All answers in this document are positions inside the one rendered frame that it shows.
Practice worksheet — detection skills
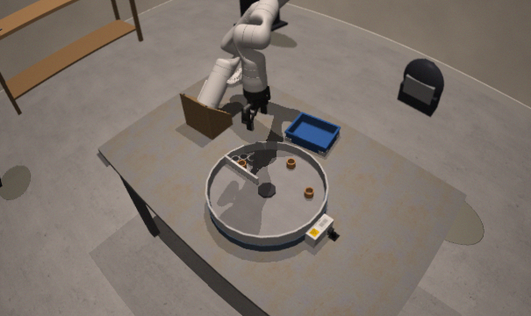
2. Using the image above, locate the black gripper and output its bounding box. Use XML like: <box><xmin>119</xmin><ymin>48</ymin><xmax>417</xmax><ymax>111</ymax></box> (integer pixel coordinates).
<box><xmin>241</xmin><ymin>86</ymin><xmax>270</xmax><ymax>132</ymax></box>

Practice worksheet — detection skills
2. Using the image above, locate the blue crate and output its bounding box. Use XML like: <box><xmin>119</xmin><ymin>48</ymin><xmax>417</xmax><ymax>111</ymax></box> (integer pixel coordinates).
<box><xmin>285</xmin><ymin>112</ymin><xmax>341</xmax><ymax>156</ymax></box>

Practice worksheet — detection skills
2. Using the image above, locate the bronze bushing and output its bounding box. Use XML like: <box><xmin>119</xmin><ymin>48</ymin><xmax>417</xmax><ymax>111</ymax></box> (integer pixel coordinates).
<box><xmin>305</xmin><ymin>187</ymin><xmax>314</xmax><ymax>198</ymax></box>
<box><xmin>287</xmin><ymin>158</ymin><xmax>296</xmax><ymax>169</ymax></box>
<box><xmin>237</xmin><ymin>160</ymin><xmax>247</xmax><ymax>169</ymax></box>

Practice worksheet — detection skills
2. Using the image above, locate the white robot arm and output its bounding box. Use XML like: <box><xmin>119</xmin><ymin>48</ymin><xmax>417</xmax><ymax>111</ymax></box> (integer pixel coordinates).
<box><xmin>197</xmin><ymin>0</ymin><xmax>290</xmax><ymax>109</ymax></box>

